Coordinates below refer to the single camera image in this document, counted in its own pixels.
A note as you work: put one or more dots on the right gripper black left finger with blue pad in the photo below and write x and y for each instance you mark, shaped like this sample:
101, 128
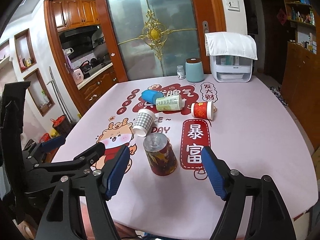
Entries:
63, 215

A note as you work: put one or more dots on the wooden shelf cabinet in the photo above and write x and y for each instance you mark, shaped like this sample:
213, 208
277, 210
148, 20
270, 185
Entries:
300, 87

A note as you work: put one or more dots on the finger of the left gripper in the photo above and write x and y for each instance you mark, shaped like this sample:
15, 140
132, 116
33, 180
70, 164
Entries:
39, 151
86, 158

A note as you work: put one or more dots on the wooden kitchen cabinets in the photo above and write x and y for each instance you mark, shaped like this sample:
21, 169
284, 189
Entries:
83, 44

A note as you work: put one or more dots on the person's left hand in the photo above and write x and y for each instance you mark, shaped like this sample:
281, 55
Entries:
27, 231

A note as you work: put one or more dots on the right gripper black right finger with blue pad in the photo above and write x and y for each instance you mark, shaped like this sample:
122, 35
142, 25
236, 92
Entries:
269, 217

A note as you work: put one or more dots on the red paper cup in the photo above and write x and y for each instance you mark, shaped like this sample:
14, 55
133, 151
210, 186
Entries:
203, 110

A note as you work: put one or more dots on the frosted glass sliding door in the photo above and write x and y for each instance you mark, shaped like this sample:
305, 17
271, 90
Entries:
154, 37

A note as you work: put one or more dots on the small white pill bottle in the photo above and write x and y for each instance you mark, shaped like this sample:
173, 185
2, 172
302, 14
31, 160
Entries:
180, 72

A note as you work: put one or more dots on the light blue ceramic canister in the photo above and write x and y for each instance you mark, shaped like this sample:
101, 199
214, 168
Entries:
194, 70

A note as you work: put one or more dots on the green white paper cup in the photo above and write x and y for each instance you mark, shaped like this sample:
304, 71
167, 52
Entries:
170, 103

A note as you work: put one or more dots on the blue plastic cup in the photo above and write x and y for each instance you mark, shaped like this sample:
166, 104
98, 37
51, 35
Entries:
151, 96

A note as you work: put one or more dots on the white countertop appliance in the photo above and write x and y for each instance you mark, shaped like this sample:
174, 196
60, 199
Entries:
227, 69

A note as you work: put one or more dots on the grey checked paper cup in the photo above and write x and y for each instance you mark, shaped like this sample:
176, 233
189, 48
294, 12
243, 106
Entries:
143, 122

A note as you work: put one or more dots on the dark patterned paper cup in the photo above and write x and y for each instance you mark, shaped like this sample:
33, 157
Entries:
160, 154

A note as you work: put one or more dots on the white quilted cloth cover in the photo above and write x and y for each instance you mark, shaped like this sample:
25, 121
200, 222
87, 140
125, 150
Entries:
230, 44

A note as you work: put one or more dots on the white wall switch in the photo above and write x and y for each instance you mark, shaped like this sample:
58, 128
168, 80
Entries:
233, 5

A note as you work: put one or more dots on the pink printed tablecloth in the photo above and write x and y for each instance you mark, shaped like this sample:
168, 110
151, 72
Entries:
251, 131

